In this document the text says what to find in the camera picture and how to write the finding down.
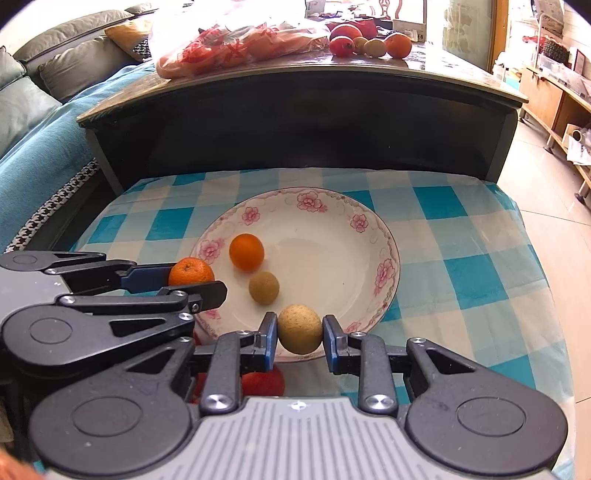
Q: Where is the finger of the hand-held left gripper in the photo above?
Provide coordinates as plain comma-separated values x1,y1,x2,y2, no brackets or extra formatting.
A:
56,281,228,367
44,252,176,296

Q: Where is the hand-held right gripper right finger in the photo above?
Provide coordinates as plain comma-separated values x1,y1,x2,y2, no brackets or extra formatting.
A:
322,315,479,415

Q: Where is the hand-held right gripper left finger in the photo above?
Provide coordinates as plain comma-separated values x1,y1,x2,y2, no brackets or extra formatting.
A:
120,313,279,414

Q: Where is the bumpy orange mandarin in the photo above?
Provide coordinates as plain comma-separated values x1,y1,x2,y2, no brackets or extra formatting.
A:
168,257,216,288

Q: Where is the large brown longan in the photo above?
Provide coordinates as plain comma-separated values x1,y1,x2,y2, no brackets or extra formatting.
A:
277,304,323,355

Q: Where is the white floral rimmed plate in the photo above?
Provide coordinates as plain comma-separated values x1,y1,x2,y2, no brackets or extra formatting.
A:
191,187,402,363

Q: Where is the red yellow apple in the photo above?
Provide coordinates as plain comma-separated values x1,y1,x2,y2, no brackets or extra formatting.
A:
330,24,365,43

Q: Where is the small brown longan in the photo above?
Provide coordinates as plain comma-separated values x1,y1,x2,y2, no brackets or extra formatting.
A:
248,271,280,305

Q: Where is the smooth round orange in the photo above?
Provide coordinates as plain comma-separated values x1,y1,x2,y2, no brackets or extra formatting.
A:
229,233,265,271

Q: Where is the blue white checkered tablecloth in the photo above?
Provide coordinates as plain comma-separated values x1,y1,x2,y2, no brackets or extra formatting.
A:
69,167,578,480

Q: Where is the black sofa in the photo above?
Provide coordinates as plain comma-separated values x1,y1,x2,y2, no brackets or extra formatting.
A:
76,39,529,195

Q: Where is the grey green sofa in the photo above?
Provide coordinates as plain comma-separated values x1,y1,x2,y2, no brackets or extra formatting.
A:
0,2,153,158

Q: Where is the yellow houndstooth cushion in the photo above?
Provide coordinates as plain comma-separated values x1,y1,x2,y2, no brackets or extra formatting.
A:
105,18,154,63

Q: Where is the clear plastic fruit bag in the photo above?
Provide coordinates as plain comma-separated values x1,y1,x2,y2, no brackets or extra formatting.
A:
150,0,333,79

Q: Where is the red container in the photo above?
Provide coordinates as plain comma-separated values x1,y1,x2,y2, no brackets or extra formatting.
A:
351,18,380,40

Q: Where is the white box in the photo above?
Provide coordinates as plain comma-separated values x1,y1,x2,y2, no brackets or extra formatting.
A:
566,124,591,151

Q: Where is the wooden low shelf unit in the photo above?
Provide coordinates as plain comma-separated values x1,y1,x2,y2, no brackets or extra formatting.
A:
519,65,591,204

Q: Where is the dark woven basket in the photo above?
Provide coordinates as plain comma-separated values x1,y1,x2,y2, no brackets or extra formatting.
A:
540,38,573,65

